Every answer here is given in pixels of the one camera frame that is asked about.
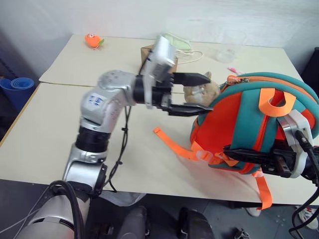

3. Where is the clear plastic container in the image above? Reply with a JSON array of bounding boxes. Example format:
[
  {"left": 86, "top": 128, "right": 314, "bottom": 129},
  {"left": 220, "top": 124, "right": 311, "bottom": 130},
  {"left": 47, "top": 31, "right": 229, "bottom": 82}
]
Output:
[{"left": 213, "top": 46, "right": 240, "bottom": 63}]

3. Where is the blue rolled mat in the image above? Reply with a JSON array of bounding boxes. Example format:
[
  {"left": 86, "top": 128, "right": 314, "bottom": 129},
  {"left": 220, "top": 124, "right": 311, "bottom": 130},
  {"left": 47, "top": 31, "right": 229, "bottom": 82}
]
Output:
[{"left": 0, "top": 77, "right": 35, "bottom": 113}]

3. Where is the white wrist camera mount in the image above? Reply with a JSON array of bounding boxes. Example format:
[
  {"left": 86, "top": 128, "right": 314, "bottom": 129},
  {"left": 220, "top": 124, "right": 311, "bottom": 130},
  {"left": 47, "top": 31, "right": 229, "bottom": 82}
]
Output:
[
  {"left": 277, "top": 109, "right": 313, "bottom": 179},
  {"left": 143, "top": 36, "right": 179, "bottom": 110}
]

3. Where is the orange plush carrot toy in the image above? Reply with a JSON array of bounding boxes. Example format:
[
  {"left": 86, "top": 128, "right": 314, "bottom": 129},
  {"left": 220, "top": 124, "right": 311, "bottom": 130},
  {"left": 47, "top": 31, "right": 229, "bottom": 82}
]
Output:
[{"left": 84, "top": 33, "right": 106, "bottom": 50}]

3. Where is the green pouch with white cord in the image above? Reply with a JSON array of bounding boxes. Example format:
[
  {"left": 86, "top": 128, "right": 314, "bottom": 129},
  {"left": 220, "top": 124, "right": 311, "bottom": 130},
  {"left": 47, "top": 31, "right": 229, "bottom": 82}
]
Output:
[{"left": 159, "top": 32, "right": 204, "bottom": 64}]

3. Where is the orange and teal backpack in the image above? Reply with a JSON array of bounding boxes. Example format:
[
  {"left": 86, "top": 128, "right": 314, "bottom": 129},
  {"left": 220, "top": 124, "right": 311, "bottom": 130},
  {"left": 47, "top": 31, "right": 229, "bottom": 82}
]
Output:
[{"left": 153, "top": 72, "right": 319, "bottom": 211}]

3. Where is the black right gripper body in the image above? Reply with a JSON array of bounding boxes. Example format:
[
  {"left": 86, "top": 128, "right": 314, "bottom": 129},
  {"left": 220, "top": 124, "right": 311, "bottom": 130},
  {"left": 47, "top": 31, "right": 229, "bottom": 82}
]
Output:
[{"left": 261, "top": 147, "right": 298, "bottom": 178}]

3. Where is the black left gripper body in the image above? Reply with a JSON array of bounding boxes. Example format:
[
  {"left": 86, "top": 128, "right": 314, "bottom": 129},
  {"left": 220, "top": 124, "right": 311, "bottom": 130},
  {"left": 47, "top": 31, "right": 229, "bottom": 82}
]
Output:
[{"left": 152, "top": 74, "right": 175, "bottom": 112}]

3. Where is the dark rounded shape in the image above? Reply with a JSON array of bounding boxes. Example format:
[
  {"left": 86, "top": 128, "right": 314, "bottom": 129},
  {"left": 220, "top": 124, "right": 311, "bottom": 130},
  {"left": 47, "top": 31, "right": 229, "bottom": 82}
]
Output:
[{"left": 116, "top": 205, "right": 148, "bottom": 239}]

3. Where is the tan plush animal toy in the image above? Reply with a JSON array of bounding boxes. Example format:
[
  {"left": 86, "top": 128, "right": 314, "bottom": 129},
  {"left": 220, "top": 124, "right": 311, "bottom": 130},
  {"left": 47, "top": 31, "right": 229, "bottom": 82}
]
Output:
[{"left": 183, "top": 71, "right": 221, "bottom": 104}]

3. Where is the white and red shoe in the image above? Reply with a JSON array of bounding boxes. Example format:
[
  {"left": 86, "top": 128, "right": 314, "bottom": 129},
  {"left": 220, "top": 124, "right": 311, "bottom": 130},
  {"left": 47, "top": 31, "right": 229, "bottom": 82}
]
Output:
[
  {"left": 245, "top": 205, "right": 263, "bottom": 218},
  {"left": 295, "top": 205, "right": 319, "bottom": 230}
]

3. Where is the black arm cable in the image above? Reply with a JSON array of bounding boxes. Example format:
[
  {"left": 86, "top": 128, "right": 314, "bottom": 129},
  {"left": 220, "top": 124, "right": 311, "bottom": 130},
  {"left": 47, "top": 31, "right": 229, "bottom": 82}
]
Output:
[
  {"left": 289, "top": 129, "right": 319, "bottom": 239},
  {"left": 103, "top": 66, "right": 153, "bottom": 194}
]

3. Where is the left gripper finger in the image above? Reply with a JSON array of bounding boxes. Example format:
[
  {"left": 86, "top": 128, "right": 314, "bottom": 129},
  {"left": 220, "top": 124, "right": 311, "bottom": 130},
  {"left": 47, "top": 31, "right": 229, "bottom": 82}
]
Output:
[
  {"left": 173, "top": 72, "right": 211, "bottom": 87},
  {"left": 161, "top": 103, "right": 215, "bottom": 118}
]

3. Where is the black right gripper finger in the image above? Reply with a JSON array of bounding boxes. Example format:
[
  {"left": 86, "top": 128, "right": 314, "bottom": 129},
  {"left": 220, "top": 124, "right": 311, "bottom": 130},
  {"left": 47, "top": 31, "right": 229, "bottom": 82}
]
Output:
[{"left": 223, "top": 145, "right": 275, "bottom": 165}]

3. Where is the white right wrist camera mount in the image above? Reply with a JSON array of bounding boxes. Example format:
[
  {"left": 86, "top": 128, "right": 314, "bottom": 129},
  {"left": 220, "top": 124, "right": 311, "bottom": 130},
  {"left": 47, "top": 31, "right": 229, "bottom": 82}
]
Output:
[{"left": 277, "top": 109, "right": 313, "bottom": 179}]

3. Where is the small pink object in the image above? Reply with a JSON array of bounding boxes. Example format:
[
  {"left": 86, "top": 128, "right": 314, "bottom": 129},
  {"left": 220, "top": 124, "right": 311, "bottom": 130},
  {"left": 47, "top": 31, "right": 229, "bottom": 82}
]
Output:
[{"left": 227, "top": 66, "right": 246, "bottom": 75}]

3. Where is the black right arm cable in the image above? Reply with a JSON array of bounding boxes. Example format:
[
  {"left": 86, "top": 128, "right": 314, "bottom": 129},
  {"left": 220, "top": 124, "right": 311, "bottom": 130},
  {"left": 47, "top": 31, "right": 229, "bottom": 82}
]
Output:
[{"left": 289, "top": 129, "right": 319, "bottom": 239}]

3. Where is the brown cardboard box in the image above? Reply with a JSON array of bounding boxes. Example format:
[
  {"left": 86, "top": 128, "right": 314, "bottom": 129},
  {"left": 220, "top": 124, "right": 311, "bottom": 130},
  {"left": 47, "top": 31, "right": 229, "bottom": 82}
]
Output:
[{"left": 140, "top": 43, "right": 179, "bottom": 73}]

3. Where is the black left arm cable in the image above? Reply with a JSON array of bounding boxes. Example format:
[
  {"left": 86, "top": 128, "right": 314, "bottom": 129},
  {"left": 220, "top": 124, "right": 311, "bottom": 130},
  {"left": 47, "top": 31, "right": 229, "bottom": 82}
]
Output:
[{"left": 103, "top": 66, "right": 153, "bottom": 194}]

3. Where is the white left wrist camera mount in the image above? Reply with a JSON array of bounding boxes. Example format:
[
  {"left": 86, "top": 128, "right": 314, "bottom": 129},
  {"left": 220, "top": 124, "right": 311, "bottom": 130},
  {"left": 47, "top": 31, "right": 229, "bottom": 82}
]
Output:
[{"left": 143, "top": 36, "right": 179, "bottom": 110}]

